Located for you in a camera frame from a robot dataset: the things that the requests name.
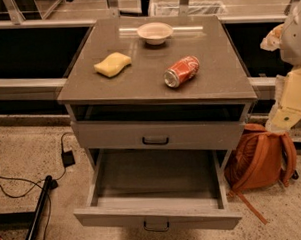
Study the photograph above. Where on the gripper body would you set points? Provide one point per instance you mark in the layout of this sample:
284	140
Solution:
294	41

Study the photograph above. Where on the red coke can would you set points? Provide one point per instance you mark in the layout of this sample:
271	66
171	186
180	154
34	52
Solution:
181	71

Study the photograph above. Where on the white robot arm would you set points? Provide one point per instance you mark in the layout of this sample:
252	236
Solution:
286	37

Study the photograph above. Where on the grey drawer cabinet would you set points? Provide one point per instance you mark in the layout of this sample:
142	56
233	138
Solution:
219	92

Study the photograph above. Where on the open grey drawer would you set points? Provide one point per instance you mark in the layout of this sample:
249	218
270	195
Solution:
182	187

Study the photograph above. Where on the orange backpack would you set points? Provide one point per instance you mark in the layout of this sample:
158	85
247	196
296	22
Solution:
261	159

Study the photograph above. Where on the white bowl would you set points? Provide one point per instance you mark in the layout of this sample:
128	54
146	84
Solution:
155	33

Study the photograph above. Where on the yellow sponge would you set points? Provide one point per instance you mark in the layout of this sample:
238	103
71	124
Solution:
113	64

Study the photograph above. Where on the black power adapter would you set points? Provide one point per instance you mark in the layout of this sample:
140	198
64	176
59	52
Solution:
67	159

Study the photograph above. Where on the black stand leg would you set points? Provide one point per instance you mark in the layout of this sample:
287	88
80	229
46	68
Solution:
43	199

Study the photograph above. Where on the black drawer handle upper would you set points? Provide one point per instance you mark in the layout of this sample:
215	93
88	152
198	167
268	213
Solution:
153	140

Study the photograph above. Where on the black drawer handle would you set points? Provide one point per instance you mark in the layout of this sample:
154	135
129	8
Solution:
153	140
156	226

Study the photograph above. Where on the black drawer handle lower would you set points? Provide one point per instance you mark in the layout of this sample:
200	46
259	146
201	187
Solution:
156	226

